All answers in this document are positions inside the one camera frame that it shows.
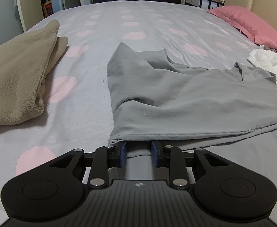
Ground grey shirt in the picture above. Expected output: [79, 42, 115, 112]
[106, 42, 277, 181]

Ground beige fleece blanket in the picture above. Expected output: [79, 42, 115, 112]
[0, 19, 68, 126]

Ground white nightstand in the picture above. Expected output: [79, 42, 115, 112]
[181, 0, 226, 10]

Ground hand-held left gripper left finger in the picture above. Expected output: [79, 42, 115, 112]
[43, 141, 127, 190]

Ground cream padded headboard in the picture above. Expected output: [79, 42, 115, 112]
[224, 0, 277, 41]

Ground white crinkled garment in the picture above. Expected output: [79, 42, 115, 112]
[247, 44, 277, 92]

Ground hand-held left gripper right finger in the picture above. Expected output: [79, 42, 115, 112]
[151, 140, 234, 190]

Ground white door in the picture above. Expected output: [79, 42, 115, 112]
[13, 0, 28, 33]

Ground pink pillow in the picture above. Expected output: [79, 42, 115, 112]
[206, 5, 277, 51]

